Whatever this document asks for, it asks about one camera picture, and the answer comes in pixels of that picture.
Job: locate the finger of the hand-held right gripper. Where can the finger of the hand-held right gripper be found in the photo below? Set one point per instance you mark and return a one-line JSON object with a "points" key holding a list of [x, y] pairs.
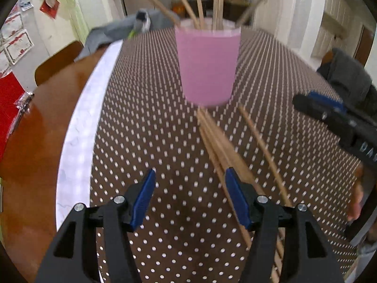
{"points": [[327, 100], [306, 104]]}

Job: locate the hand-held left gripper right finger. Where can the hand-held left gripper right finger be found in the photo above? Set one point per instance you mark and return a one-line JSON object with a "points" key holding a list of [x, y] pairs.
{"points": [[235, 194]]}

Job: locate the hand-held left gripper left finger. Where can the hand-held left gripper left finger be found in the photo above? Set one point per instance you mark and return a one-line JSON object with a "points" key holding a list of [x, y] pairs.
{"points": [[144, 197]]}

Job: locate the group of wooden chopsticks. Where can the group of wooden chopsticks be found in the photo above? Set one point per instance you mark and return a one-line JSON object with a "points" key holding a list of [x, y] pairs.
{"points": [[221, 150]]}

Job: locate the pink cup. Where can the pink cup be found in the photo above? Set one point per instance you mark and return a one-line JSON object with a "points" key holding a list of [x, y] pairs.
{"points": [[206, 64]]}

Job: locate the person's right hand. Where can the person's right hand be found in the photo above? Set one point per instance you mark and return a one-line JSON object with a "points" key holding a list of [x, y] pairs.
{"points": [[355, 194]]}

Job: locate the dark grey sweater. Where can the dark grey sweater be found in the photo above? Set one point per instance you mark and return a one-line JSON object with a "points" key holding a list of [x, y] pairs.
{"points": [[350, 73]]}

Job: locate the brown wooden door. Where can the brown wooden door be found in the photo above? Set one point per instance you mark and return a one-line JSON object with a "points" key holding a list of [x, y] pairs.
{"points": [[363, 45]]}

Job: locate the brown polka dot tablecloth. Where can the brown polka dot tablecloth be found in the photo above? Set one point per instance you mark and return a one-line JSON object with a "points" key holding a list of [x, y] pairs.
{"points": [[147, 123]]}

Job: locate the white cabinet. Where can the white cabinet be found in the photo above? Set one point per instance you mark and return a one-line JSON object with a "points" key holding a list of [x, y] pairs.
{"points": [[332, 6]]}

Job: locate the dark wooden desk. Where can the dark wooden desk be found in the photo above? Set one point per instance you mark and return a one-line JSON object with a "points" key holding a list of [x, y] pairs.
{"points": [[235, 11]]}

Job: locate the clear plastic packet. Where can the clear plastic packet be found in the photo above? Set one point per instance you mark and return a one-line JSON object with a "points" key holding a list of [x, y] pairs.
{"points": [[25, 101]]}

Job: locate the wooden chair back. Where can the wooden chair back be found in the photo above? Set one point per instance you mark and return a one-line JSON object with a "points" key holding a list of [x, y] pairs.
{"points": [[56, 64]]}

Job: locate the red gift bag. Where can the red gift bag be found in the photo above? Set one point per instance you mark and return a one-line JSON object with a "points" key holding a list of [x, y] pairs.
{"points": [[8, 100]]}

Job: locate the grey jacket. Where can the grey jacket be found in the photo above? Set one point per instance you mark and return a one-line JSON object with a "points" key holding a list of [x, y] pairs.
{"points": [[109, 32]]}

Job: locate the light green curtain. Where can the light green curtain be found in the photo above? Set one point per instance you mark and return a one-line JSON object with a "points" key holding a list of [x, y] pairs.
{"points": [[67, 6]]}

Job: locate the group of wall certificates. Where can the group of wall certificates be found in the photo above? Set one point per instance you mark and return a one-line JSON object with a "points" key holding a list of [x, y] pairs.
{"points": [[17, 41]]}

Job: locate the red diamond wall decoration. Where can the red diamond wall decoration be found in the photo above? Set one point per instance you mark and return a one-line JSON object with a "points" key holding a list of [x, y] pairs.
{"points": [[50, 4]]}

